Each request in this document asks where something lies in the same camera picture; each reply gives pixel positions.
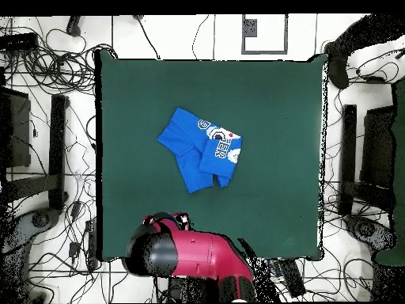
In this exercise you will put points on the blue printed t-shirt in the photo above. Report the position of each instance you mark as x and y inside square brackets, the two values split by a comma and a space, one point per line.
[186, 139]

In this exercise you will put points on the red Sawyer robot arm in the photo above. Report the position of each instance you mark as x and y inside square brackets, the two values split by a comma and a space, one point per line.
[196, 253]

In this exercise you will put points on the black power strip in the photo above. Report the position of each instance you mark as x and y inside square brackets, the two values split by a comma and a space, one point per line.
[19, 41]
[91, 243]
[291, 278]

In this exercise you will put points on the black power adapter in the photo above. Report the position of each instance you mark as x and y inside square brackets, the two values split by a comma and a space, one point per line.
[76, 209]
[74, 249]

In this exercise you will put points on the dark green table cloth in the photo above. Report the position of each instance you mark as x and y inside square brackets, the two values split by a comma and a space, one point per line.
[269, 126]

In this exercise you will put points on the gray office chair base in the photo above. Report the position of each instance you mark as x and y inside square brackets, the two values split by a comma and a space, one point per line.
[41, 219]
[367, 229]

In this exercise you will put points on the black box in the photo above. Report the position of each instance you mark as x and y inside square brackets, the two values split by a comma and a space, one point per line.
[378, 145]
[15, 126]

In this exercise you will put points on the dark square floor tag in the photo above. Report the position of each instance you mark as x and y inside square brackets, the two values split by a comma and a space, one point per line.
[251, 28]

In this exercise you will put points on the green cloth on side table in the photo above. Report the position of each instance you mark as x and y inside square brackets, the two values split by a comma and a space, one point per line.
[399, 158]

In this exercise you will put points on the person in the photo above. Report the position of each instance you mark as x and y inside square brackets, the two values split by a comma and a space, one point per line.
[364, 34]

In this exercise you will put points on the black stand frame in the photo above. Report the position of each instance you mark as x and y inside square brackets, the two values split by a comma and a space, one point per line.
[348, 142]
[57, 142]

